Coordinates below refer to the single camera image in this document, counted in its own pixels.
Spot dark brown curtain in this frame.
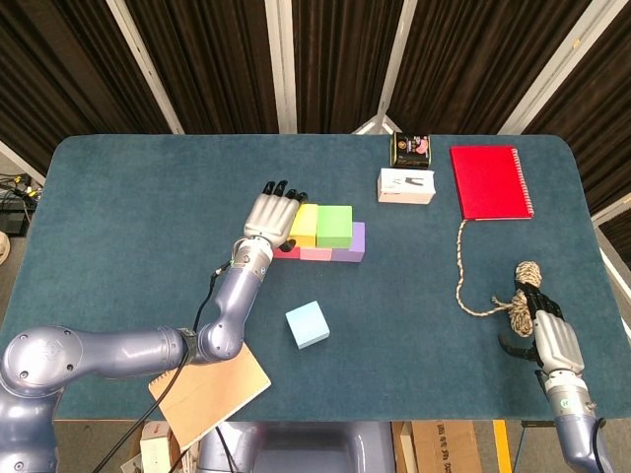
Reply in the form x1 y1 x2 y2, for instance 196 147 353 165
0 0 631 237

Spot white cardboard box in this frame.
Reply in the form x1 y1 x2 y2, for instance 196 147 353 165
377 168 437 205

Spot tangled floor cables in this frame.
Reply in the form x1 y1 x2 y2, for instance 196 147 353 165
0 171 40 213

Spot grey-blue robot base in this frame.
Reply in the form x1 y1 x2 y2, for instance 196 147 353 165
196 421 396 473

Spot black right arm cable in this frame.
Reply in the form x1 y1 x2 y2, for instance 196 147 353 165
591 417 611 473

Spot brown cardboard carton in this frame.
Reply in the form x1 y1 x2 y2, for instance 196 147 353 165
391 420 483 473

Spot yellow foam cube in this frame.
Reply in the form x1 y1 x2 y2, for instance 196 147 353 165
289 202 319 248

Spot small white carton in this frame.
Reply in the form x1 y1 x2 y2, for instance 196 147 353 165
139 421 174 473

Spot black velcro cable strap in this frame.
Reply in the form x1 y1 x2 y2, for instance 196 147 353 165
177 327 199 367

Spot white partition frame post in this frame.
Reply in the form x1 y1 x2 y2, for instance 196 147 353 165
0 140 48 186
591 191 631 223
264 0 299 135
105 0 186 135
497 0 617 136
352 0 420 136
598 245 631 292

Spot green foam cube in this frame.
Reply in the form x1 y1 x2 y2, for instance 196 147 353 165
315 205 354 249

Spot tan spiral notebook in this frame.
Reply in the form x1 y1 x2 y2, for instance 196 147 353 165
148 342 273 449

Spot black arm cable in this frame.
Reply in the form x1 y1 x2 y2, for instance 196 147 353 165
93 263 233 473
591 417 611 473

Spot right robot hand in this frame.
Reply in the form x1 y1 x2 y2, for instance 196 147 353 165
497 280 586 380

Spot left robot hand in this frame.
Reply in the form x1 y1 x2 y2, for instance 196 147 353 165
244 179 310 250

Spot black device box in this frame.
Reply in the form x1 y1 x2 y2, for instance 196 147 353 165
0 210 30 236

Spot light blue foam cube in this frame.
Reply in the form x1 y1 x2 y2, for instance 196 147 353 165
284 300 331 351

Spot black luncheon meat tin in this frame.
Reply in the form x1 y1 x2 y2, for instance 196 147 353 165
389 131 434 169

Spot red spiral notebook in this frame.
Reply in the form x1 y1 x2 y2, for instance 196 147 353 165
449 145 536 222

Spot beige braided rope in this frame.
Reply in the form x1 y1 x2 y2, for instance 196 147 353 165
455 219 543 339

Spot blue felt table cover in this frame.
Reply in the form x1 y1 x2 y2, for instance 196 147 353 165
0 133 631 424

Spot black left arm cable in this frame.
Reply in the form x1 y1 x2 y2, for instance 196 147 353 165
93 263 233 473

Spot purple foam cube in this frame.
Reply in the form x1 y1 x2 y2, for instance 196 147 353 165
330 221 367 264

